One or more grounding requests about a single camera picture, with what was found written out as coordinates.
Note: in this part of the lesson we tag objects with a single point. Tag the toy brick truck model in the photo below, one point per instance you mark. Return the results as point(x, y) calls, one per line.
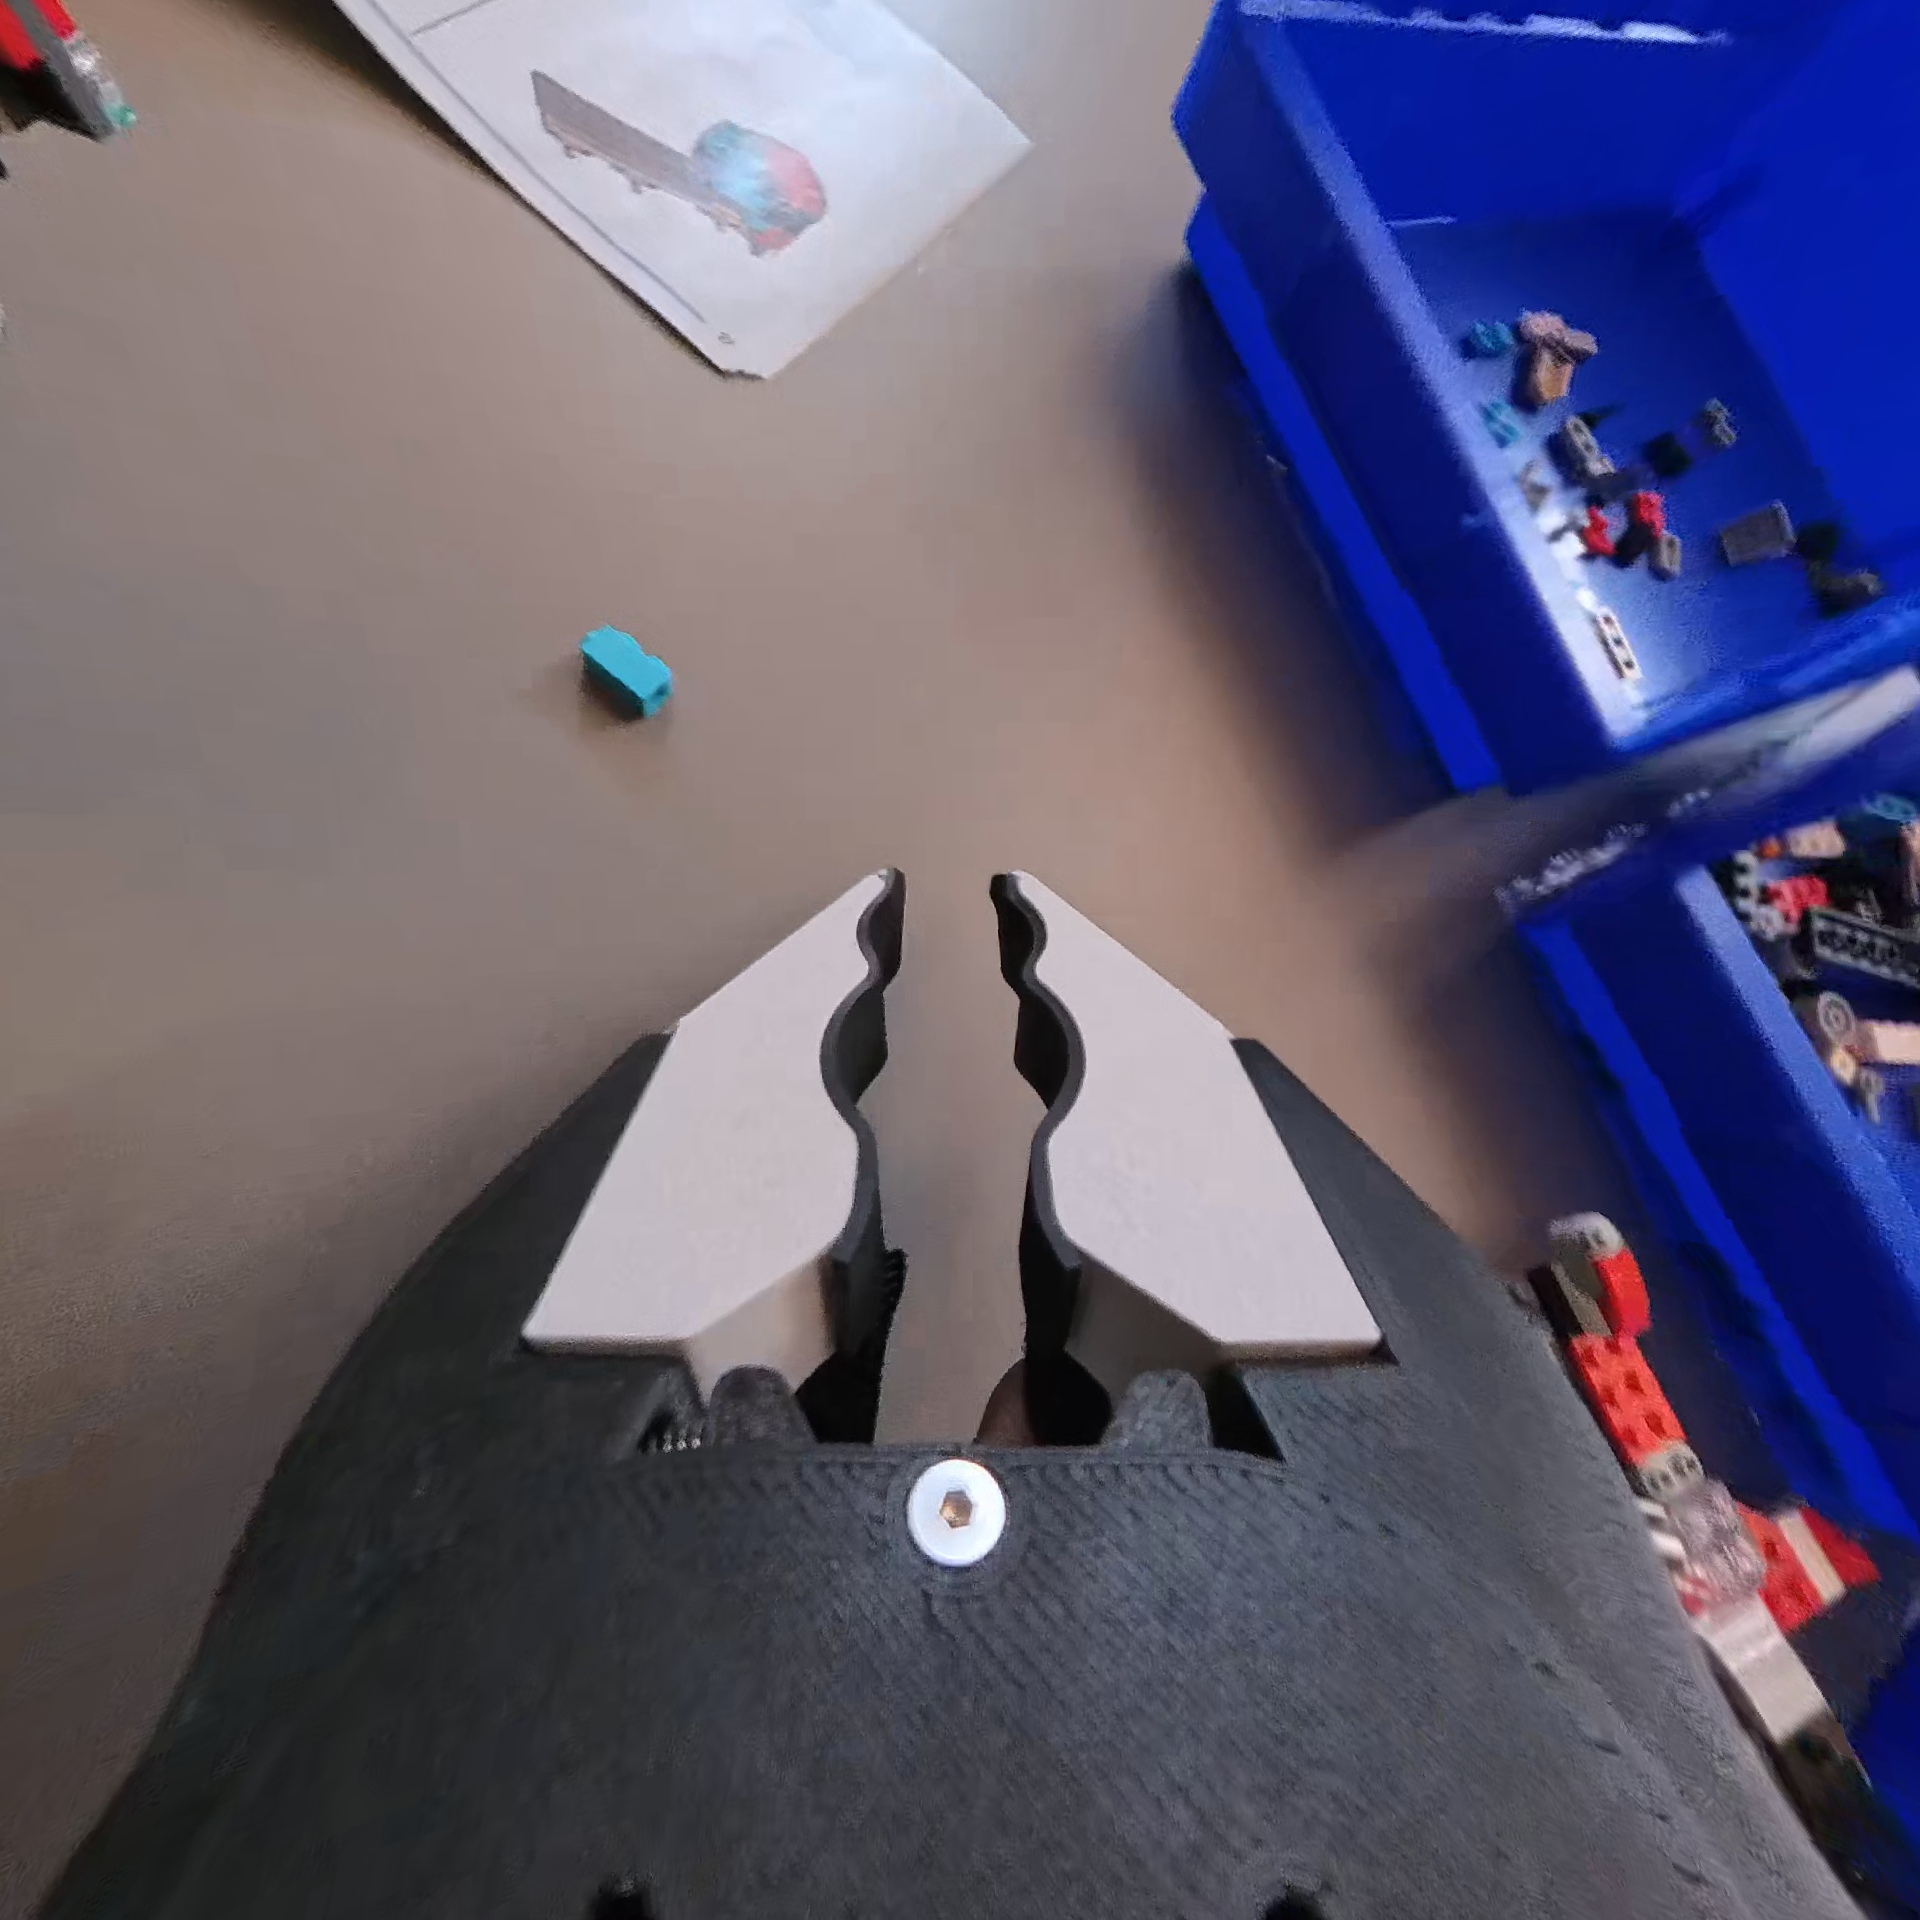
point(67, 61)

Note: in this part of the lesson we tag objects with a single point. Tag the scattered small toy bricks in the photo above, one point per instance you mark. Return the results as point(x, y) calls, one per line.
point(1635, 524)

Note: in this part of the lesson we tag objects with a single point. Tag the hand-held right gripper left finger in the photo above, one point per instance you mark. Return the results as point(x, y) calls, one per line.
point(721, 1170)

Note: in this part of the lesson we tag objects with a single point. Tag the red white toy brick assembly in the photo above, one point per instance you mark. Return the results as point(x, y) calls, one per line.
point(1627, 1394)

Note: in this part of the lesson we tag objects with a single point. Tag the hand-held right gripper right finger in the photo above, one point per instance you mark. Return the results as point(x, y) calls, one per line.
point(1201, 1184)

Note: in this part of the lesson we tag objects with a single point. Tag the grey desk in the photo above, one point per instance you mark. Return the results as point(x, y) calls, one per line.
point(375, 975)

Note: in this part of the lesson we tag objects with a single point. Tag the small teal toy brick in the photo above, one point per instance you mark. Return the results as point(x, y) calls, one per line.
point(626, 673)

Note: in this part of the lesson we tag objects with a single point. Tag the pile of dark toy bricks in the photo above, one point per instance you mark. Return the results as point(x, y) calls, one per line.
point(1846, 932)

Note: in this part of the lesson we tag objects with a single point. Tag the brick instruction booklet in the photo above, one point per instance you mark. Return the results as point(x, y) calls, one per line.
point(674, 149)

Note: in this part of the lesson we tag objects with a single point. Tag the blue plastic storage bin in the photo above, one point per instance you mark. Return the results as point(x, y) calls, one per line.
point(1695, 1125)
point(1350, 376)

